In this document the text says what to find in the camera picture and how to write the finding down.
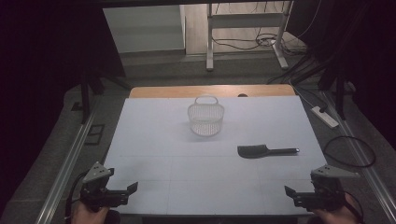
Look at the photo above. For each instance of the white plastic mesh basket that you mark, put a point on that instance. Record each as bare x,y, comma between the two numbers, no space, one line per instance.
205,124

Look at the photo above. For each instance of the person's right hand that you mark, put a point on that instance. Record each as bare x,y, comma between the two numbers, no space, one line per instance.
337,217

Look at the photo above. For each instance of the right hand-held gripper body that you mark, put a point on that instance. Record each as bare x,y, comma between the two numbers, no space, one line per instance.
323,197

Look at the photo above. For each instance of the white metal stand frame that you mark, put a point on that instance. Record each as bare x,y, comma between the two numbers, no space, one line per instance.
246,21

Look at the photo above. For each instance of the aluminium rail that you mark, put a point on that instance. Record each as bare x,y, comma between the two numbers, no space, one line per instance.
67,171
367,174

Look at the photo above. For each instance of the white table mat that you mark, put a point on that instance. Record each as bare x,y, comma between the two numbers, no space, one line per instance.
174,174

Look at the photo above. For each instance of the person's left hand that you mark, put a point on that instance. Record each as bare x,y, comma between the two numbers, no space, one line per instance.
84,216

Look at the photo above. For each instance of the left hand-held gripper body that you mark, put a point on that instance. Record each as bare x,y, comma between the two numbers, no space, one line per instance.
96,194

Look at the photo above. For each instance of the black tripod stand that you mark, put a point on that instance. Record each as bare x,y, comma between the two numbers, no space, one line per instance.
85,96
341,93

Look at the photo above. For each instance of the wooden table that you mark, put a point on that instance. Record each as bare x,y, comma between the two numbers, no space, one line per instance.
186,91

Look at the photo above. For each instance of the black plug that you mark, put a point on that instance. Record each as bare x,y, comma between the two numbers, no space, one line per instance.
323,109

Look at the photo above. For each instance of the white power strip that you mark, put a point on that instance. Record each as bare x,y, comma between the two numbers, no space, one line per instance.
327,118

